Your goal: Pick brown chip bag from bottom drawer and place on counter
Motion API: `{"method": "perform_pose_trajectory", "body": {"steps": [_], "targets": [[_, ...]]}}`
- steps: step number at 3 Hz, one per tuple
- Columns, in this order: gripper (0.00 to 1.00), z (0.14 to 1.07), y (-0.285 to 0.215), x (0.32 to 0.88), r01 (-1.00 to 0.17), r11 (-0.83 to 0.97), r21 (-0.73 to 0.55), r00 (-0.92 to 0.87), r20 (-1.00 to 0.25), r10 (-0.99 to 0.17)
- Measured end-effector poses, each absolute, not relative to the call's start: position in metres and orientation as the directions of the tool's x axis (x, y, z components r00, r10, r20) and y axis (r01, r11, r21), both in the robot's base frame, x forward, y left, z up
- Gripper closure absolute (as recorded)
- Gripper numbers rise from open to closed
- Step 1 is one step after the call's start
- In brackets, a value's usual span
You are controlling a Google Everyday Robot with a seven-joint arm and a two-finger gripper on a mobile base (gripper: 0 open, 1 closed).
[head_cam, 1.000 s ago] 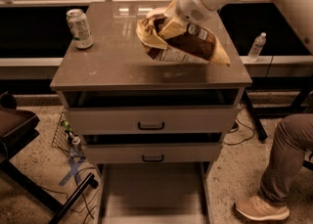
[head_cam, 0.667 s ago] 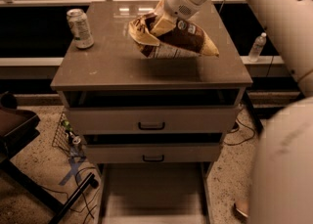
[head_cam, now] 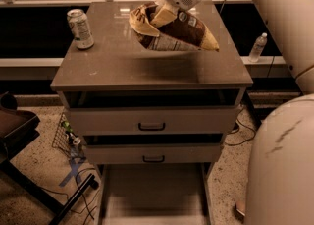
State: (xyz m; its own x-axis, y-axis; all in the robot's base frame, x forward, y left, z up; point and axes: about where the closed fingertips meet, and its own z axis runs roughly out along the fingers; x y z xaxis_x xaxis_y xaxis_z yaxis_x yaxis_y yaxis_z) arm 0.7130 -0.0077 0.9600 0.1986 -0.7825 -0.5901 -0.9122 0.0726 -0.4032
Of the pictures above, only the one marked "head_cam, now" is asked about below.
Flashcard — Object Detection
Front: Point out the brown chip bag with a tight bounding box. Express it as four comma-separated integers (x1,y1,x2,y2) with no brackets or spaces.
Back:
129,2,219,51

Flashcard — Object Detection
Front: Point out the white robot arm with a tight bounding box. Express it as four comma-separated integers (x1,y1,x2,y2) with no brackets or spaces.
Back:
157,0,314,225

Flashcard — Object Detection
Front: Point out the grey drawer cabinet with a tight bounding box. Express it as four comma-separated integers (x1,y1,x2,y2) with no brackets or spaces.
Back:
50,0,254,225

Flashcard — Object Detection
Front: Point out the open bottom drawer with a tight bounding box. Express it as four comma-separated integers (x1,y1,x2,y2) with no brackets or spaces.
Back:
94,163,214,225

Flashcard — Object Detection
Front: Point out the white soda can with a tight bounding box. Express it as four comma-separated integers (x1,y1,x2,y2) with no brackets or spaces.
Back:
67,9,94,50

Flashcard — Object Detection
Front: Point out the clear plastic water bottle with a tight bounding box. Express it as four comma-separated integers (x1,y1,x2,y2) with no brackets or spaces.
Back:
248,32,267,63

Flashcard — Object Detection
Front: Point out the dark office chair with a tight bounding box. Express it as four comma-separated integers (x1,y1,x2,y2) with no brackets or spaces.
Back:
0,92,96,225

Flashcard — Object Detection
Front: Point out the tan sneaker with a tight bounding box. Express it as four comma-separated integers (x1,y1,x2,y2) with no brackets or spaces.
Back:
235,201,245,216

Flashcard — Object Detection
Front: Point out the top drawer with handle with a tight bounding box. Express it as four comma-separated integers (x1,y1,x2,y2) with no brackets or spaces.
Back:
65,106,240,136

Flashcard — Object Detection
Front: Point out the drawer with handle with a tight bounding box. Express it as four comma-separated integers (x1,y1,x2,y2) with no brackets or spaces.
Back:
65,106,240,136
84,143,222,164

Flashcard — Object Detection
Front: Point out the middle drawer with handle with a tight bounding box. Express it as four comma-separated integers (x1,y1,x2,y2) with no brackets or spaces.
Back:
84,143,222,164

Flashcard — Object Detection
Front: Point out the black floor cable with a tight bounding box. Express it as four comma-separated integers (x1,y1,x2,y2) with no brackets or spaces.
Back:
223,108,257,147

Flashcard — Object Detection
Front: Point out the wire mesh basket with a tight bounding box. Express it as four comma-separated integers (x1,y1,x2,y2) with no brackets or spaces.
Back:
52,113,83,159

